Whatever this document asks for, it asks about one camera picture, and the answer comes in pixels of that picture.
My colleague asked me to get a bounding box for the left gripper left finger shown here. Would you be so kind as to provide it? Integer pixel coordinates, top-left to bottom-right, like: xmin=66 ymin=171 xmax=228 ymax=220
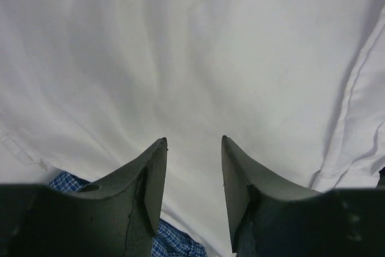
xmin=1 ymin=138 xmax=167 ymax=256

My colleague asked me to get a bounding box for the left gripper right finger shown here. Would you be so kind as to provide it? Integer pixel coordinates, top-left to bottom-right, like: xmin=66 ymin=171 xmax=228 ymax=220
xmin=221 ymin=136 xmax=384 ymax=256

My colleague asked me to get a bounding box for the white long sleeve shirt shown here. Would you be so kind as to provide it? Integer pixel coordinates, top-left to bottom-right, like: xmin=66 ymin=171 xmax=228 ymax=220
xmin=1 ymin=0 xmax=384 ymax=256

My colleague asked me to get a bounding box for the blue checkered folded shirt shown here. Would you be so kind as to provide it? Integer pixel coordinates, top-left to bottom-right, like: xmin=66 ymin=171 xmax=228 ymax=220
xmin=48 ymin=172 xmax=208 ymax=257

